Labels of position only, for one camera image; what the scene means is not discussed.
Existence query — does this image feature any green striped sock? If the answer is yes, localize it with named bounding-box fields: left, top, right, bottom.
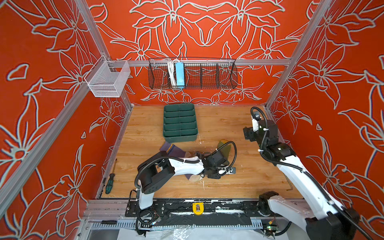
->
left=217, top=140, right=232, bottom=165

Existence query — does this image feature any purple sock beige toe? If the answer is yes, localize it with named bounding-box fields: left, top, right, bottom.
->
left=160, top=142, right=203, bottom=182

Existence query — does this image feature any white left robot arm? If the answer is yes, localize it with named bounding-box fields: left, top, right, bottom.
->
left=135, top=150, right=236, bottom=210

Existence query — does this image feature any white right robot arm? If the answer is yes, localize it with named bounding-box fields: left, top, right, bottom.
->
left=243, top=116, right=371, bottom=240

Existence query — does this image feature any metal hex key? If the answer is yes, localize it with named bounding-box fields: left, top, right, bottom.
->
left=284, top=175, right=294, bottom=191

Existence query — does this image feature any green plastic divider tray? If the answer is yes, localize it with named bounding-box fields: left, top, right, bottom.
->
left=163, top=103, right=199, bottom=143

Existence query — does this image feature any light blue box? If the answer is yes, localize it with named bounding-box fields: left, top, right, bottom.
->
left=175, top=62, right=185, bottom=89

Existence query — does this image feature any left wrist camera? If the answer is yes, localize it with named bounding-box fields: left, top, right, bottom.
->
left=218, top=167, right=236, bottom=177

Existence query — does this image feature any black wire wall basket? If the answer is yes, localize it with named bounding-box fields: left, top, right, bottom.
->
left=148, top=58, right=239, bottom=90

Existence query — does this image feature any green handled screwdriver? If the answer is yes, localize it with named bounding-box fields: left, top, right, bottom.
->
left=105, top=173, right=115, bottom=195

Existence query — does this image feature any white cable bundle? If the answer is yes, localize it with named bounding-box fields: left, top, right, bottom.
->
left=166, top=59, right=177, bottom=88

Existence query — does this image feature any clear plastic wall bin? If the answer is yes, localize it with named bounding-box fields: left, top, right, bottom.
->
left=85, top=60, right=131, bottom=98

